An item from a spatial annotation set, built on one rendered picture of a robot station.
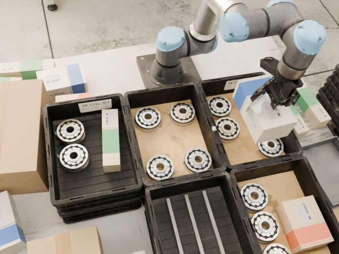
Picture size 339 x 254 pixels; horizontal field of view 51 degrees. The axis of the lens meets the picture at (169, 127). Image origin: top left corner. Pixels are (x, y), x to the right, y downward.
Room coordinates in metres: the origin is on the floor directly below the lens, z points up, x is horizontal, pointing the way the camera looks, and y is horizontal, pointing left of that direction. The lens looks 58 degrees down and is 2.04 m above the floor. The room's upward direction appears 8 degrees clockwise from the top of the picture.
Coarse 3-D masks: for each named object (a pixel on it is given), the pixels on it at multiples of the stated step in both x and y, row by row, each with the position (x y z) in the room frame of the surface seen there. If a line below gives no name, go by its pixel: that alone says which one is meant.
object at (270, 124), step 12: (240, 84) 0.76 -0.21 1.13; (252, 84) 0.77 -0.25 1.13; (240, 96) 0.74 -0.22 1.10; (240, 108) 0.72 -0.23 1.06; (264, 108) 0.68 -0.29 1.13; (276, 108) 0.68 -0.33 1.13; (288, 108) 0.69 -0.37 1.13; (252, 120) 0.65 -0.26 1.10; (264, 120) 0.63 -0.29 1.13; (276, 120) 0.64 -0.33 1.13; (288, 120) 0.64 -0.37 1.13; (252, 132) 0.63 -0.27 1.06; (264, 132) 0.60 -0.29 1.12; (276, 132) 0.62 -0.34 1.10; (288, 132) 0.64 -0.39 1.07
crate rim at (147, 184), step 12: (180, 84) 0.89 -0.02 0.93; (192, 84) 0.89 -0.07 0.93; (204, 108) 0.79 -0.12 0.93; (132, 120) 0.68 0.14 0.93; (132, 132) 0.64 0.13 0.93; (216, 144) 0.64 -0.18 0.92; (216, 168) 0.54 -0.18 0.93; (144, 180) 0.46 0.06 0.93; (156, 180) 0.46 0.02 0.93; (168, 180) 0.47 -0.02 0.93
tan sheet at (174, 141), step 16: (160, 112) 0.80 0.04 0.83; (160, 128) 0.73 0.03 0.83; (176, 128) 0.74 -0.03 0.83; (192, 128) 0.75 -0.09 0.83; (144, 144) 0.65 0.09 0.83; (160, 144) 0.66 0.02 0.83; (176, 144) 0.67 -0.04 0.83; (192, 144) 0.68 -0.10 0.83; (144, 160) 0.58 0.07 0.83; (176, 160) 0.60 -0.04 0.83
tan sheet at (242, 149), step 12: (228, 96) 0.94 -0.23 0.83; (216, 120) 0.81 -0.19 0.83; (240, 120) 0.82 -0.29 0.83; (240, 132) 0.77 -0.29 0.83; (228, 144) 0.70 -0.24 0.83; (240, 144) 0.71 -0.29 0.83; (252, 144) 0.72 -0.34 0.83; (228, 156) 0.65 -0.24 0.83; (240, 156) 0.66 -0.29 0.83; (252, 156) 0.66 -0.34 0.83
